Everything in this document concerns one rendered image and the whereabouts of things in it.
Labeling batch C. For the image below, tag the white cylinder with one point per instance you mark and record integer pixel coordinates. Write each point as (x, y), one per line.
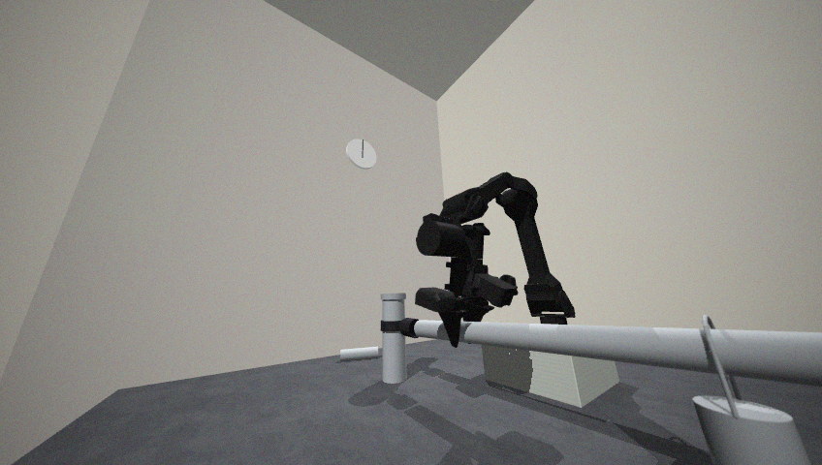
(360, 353)

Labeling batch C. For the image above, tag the long white tapered pole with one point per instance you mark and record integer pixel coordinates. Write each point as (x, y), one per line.
(781, 356)

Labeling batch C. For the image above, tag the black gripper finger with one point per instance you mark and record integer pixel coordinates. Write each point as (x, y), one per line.
(474, 313)
(451, 321)

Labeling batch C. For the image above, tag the grey post with cap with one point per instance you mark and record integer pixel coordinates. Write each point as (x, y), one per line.
(393, 342)

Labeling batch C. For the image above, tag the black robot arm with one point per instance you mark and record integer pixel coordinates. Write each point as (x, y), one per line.
(444, 236)

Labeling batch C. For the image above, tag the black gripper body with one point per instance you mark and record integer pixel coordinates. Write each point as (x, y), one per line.
(438, 300)

